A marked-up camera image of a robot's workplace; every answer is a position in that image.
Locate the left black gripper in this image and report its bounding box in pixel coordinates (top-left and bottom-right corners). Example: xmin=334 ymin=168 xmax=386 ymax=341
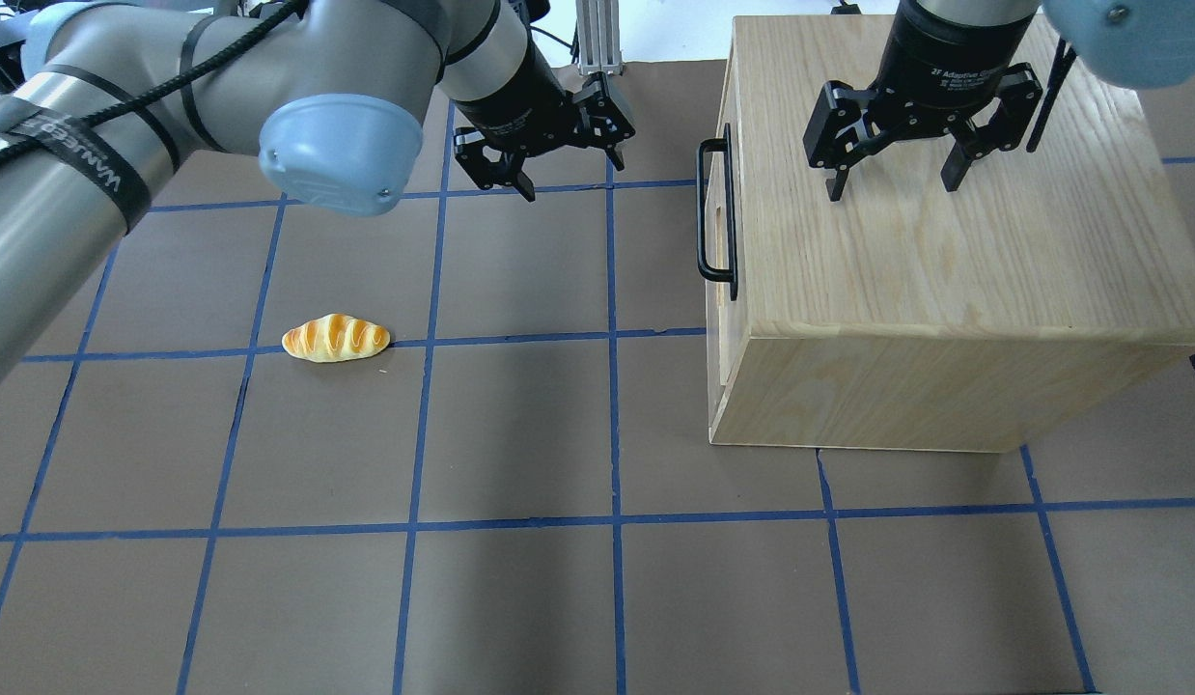
xmin=446 ymin=48 xmax=636 ymax=202

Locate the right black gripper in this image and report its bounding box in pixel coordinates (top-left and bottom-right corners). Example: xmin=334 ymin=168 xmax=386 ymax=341
xmin=802 ymin=1 xmax=1042 ymax=202

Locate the black metal drawer handle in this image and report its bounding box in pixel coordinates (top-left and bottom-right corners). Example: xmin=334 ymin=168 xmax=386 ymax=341
xmin=694 ymin=123 xmax=740 ymax=302

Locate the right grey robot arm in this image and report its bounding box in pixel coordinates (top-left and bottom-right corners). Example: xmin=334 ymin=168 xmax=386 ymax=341
xmin=802 ymin=1 xmax=1195 ymax=202

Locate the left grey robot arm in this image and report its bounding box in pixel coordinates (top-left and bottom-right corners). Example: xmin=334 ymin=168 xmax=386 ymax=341
xmin=0 ymin=1 xmax=635 ymax=385

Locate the light wooden drawer cabinet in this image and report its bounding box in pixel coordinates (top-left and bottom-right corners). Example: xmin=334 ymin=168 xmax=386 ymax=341
xmin=730 ymin=14 xmax=1195 ymax=453

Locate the toy bread roll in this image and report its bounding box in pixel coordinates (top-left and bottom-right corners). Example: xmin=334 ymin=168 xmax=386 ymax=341
xmin=281 ymin=313 xmax=393 ymax=364

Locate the aluminium frame post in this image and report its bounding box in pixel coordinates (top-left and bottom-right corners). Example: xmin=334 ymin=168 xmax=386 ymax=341
xmin=572 ymin=0 xmax=625 ymax=76

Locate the black braided cable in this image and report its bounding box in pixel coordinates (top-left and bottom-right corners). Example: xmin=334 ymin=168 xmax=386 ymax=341
xmin=0 ymin=0 xmax=314 ymax=180

